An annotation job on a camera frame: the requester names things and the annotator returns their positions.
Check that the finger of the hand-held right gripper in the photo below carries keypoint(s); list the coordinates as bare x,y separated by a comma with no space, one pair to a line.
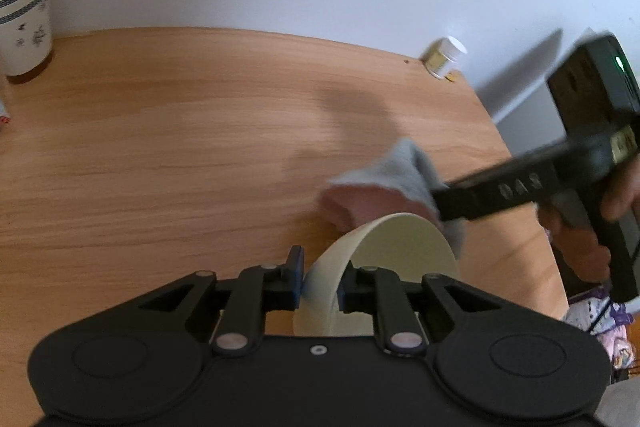
460,202

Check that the purple printed cloth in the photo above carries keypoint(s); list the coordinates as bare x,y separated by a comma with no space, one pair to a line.
582,312

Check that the pale yellow bowl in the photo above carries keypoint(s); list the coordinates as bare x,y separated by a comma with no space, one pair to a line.
400,247

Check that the small yellow object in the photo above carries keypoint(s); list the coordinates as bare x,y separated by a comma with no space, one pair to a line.
452,78

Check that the small white-capped bottle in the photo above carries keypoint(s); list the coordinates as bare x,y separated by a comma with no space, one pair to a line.
442,57

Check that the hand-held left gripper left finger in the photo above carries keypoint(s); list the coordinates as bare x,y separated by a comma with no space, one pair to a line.
298,274

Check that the grey and pink cloth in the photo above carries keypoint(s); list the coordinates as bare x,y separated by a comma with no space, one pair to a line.
395,172

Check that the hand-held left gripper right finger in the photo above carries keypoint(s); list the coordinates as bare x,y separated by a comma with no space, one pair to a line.
350,294

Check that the blue and white plastic packet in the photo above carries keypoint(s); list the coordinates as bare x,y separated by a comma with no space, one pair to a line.
4,107

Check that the person's right hand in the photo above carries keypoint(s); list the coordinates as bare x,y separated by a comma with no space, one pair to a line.
580,257

